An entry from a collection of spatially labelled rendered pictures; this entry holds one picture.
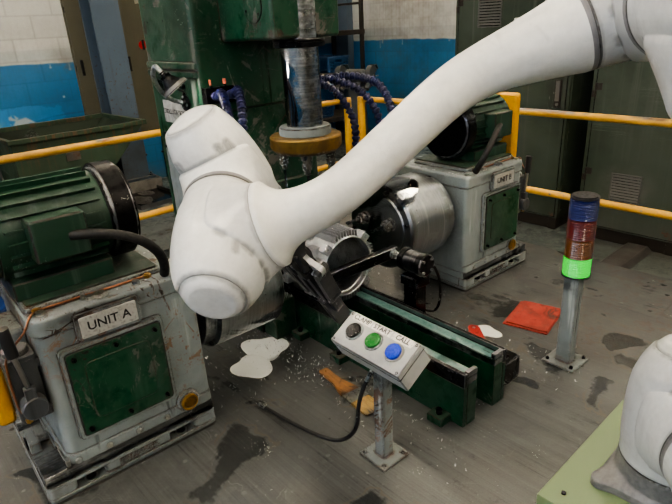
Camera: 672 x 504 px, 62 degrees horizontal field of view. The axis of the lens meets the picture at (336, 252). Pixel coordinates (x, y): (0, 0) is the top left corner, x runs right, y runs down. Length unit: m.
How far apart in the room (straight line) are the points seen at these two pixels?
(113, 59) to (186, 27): 4.86
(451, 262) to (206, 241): 1.25
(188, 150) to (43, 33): 5.77
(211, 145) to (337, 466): 0.68
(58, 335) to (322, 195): 0.61
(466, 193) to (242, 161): 1.04
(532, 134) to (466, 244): 2.94
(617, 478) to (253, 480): 0.64
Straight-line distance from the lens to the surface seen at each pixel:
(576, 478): 1.11
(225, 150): 0.71
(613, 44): 0.73
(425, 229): 1.55
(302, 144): 1.33
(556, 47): 0.71
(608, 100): 4.32
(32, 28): 6.43
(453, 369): 1.17
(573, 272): 1.34
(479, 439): 1.21
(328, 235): 1.37
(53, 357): 1.08
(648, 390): 0.99
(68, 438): 1.16
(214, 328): 1.22
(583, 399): 1.36
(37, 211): 1.05
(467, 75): 0.69
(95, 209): 1.08
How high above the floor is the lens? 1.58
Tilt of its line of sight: 22 degrees down
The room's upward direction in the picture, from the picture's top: 3 degrees counter-clockwise
